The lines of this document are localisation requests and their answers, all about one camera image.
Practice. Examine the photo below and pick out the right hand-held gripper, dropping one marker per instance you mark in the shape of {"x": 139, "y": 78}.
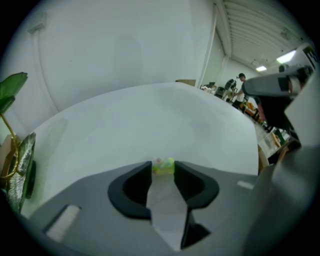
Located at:
{"x": 300, "y": 72}

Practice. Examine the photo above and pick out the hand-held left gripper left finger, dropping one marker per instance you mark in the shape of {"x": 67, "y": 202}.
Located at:
{"x": 87, "y": 212}

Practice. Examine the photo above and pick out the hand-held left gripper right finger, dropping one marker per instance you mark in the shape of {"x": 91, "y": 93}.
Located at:
{"x": 225, "y": 212}

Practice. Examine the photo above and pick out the small yellow-green toy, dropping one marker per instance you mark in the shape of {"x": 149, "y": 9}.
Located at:
{"x": 163, "y": 167}

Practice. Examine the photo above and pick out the green tiered glass dish stand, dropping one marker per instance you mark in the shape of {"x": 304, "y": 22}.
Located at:
{"x": 25, "y": 160}

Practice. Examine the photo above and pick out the ceiling light panel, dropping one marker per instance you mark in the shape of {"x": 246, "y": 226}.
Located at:
{"x": 261, "y": 68}
{"x": 286, "y": 56}

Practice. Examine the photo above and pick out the white wall switch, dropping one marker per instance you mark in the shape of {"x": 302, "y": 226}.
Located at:
{"x": 37, "y": 23}

